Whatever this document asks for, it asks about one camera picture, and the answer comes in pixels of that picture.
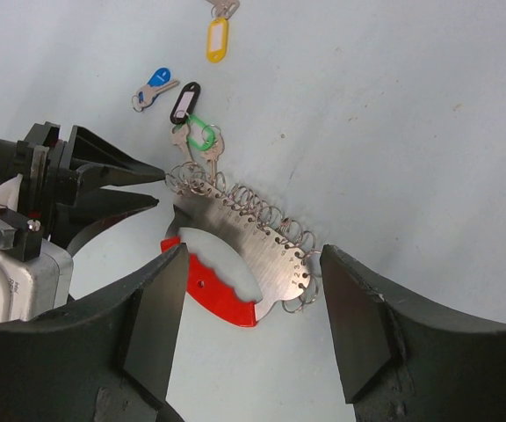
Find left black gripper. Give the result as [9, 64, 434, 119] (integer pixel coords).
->
[12, 122, 165, 256]

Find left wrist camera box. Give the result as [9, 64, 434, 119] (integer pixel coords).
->
[0, 175, 75, 326]

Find keys with black green tags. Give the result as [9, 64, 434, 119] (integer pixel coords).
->
[170, 82, 225, 183]

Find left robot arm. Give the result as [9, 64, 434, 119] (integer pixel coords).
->
[0, 122, 165, 260]

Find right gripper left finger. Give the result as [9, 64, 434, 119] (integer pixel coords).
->
[0, 244, 190, 421]

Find key with yellow tag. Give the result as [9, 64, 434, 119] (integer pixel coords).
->
[206, 0, 241, 63]

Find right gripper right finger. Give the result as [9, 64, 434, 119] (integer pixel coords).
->
[320, 244, 506, 421]

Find key with blue tag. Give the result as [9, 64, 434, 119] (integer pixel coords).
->
[132, 68, 180, 113]

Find red handled metal key holder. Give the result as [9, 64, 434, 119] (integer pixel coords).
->
[160, 162, 320, 328]

